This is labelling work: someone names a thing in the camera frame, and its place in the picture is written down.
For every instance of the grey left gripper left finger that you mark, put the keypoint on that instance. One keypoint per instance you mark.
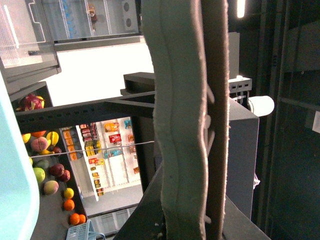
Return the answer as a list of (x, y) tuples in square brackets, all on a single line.
[(174, 35)]

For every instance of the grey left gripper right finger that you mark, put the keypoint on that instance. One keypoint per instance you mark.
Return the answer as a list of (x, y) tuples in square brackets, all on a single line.
[(216, 42)]

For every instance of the large light blue basket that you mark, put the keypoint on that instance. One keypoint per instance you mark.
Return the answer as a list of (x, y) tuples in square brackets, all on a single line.
[(19, 194)]

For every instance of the far yellow lemon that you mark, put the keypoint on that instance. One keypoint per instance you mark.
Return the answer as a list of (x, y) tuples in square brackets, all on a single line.
[(68, 193)]

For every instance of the pink dragon fruit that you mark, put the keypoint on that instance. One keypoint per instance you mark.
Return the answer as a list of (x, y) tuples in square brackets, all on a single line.
[(30, 102)]

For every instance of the far dark red apple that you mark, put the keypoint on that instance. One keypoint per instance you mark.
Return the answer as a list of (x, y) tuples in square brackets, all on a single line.
[(65, 177)]

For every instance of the far peach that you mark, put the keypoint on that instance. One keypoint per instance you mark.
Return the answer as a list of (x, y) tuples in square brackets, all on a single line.
[(50, 187)]

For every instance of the far tangerine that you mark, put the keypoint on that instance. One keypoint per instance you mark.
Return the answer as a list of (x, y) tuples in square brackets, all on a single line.
[(68, 205)]

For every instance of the small blue basket far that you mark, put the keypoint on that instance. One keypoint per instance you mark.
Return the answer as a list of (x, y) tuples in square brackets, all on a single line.
[(84, 231)]

